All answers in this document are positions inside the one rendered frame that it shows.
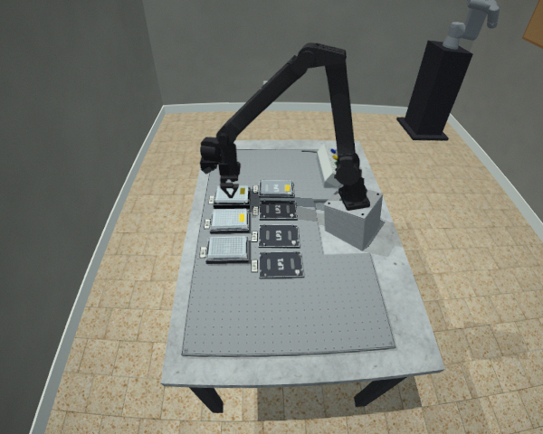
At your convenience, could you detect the white button panel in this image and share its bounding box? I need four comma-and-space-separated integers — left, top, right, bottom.
301, 144, 342, 188

